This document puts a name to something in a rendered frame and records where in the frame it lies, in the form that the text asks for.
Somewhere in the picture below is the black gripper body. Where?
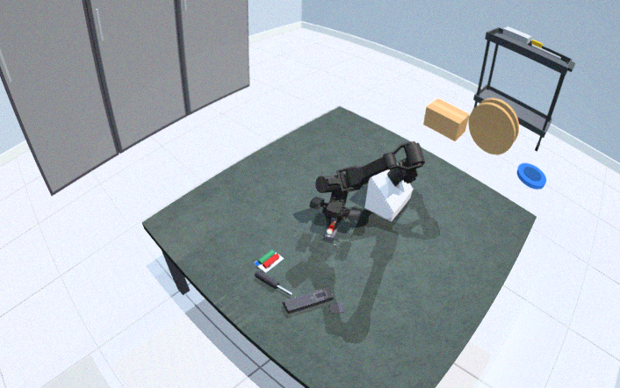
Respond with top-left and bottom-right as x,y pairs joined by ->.
309,191 -> 362,221

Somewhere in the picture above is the black-handled screwdriver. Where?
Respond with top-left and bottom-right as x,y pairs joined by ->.
255,270 -> 292,295

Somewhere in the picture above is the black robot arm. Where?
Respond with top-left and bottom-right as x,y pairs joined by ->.
315,140 -> 425,219

